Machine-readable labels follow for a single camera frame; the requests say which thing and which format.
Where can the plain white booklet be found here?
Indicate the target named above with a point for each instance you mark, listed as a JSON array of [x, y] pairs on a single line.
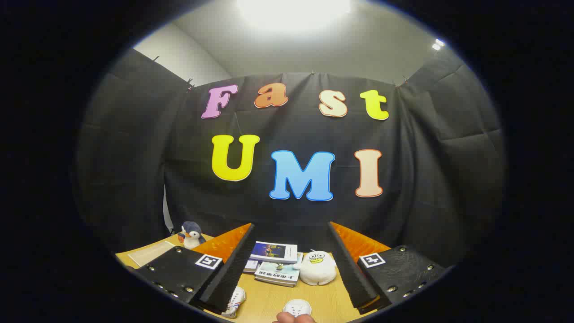
[[251, 265]]

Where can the blue grey penguin plush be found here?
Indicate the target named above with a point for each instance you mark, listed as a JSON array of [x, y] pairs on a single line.
[[193, 237]]

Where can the book with pale sky cover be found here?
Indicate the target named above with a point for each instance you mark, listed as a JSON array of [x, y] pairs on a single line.
[[276, 272]]

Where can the large ceiling light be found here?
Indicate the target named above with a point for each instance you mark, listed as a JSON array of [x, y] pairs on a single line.
[[293, 11]]

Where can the white canvas shoe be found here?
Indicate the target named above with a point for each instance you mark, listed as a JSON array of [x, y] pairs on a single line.
[[298, 307], [235, 300]]

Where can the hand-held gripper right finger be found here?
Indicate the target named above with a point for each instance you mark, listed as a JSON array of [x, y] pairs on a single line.
[[352, 269]]

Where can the small ceiling spotlight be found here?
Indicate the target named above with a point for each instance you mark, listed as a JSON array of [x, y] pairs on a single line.
[[437, 44]]

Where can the white duck plush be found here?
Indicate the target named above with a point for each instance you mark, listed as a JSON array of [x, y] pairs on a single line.
[[316, 271]]

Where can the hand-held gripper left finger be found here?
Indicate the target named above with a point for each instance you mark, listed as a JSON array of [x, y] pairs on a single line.
[[233, 269]]

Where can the book with dark blue cover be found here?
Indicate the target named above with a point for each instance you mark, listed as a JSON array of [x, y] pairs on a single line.
[[273, 252]]

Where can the white book with portrait cover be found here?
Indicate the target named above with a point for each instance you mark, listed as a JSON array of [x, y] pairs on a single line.
[[150, 253]]

